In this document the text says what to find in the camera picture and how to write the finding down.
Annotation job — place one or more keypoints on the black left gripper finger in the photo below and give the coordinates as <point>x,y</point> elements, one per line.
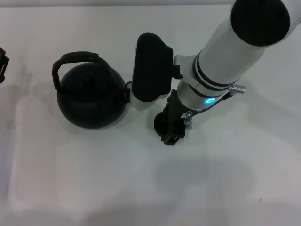
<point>2,64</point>

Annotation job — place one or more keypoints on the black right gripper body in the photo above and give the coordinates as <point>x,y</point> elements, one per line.
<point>174,103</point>

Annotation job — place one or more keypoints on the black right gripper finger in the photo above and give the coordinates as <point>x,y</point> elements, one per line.
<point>180,129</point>
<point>169,134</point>

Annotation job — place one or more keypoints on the small dark teacup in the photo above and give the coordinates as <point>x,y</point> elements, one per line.
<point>159,124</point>

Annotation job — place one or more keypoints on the black round teapot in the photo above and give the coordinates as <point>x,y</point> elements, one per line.
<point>91,103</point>

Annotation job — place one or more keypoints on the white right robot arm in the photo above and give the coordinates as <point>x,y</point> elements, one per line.
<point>225,47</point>

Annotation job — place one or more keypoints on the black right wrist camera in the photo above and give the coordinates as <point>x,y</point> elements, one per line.
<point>150,68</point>

